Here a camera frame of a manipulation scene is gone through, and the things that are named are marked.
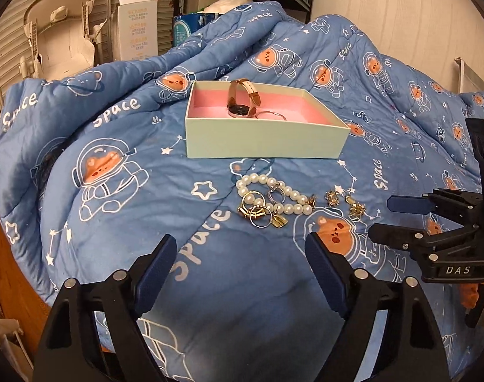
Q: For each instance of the white tall cardboard box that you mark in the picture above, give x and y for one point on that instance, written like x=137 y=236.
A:
x=137 y=29

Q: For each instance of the blue tissue pack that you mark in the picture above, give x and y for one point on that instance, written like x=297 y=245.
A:
x=187 y=24

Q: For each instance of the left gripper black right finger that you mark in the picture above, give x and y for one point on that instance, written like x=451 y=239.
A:
x=392 y=320

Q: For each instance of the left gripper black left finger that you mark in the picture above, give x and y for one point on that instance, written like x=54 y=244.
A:
x=91 y=333

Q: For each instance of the white pillow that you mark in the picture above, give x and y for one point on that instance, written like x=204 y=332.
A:
x=223 y=6

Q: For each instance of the mint box pink lining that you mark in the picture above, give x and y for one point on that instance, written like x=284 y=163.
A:
x=311 y=131

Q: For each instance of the rose gold wrist watch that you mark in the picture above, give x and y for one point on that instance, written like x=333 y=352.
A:
x=243 y=99

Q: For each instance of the blue space bear quilt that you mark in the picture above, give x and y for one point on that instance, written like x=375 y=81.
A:
x=94 y=172

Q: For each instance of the brown wooden furniture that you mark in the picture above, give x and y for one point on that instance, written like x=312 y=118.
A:
x=19 y=300

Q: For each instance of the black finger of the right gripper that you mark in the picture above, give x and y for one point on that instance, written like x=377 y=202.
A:
x=455 y=256
x=443 y=209

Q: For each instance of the cream baby chair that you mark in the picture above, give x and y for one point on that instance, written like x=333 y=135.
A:
x=60 y=38

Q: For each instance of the gold snowflake earring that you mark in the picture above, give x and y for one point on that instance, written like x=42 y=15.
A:
x=332 y=198
x=356 y=209

